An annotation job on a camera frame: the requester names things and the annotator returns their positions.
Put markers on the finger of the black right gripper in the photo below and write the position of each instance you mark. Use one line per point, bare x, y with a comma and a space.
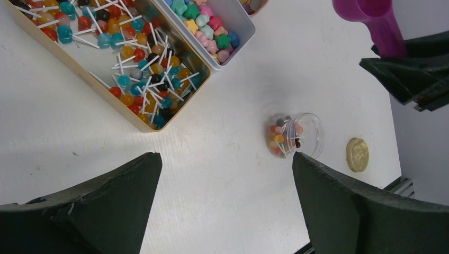
423, 47
411, 79

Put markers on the yellow tin of lollipops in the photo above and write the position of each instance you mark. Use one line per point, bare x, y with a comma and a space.
148, 83

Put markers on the pink tin of gummy candies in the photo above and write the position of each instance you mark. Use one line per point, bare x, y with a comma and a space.
252, 7

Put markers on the purple plastic scoop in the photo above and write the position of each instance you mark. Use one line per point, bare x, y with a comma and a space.
379, 18

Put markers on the clear plastic cup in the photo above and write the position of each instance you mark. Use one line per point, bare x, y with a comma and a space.
286, 134

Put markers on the gold round lid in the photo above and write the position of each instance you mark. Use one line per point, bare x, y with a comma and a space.
357, 155

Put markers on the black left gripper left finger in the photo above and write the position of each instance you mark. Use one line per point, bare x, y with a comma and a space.
106, 214

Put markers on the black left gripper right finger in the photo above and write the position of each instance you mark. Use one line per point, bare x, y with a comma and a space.
345, 215

